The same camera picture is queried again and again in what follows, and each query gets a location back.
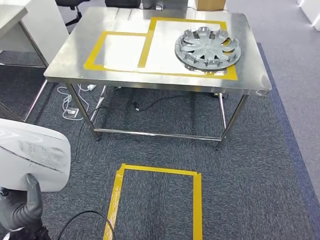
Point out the grey wheel hubcap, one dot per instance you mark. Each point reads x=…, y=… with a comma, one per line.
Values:
x=207, y=49
x=200, y=69

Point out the brown cardboard box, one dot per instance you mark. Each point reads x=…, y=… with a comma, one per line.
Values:
x=210, y=4

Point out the steel workbench table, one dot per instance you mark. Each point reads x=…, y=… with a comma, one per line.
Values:
x=75, y=49

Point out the white curved plastic part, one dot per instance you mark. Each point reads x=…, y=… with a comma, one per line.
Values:
x=37, y=155

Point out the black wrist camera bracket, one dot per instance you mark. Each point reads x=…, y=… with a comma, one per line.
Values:
x=37, y=233

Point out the yellow tape square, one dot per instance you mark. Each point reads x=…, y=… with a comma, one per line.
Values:
x=197, y=205

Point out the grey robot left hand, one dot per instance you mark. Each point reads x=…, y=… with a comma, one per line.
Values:
x=23, y=212

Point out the white plug adapter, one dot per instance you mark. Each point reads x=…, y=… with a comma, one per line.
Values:
x=91, y=87

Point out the black office chair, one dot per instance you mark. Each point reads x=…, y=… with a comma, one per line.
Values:
x=72, y=2

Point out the grey power socket strip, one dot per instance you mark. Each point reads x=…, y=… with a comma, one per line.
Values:
x=72, y=112

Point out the white lit platform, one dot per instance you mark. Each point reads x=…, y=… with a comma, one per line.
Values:
x=309, y=10

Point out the small yellow tape rectangle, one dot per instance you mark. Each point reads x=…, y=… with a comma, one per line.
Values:
x=93, y=49

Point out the large yellow tape rectangle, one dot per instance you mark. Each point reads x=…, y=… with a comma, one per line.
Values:
x=144, y=49

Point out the white desk with steel legs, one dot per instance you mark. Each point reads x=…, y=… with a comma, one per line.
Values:
x=44, y=26

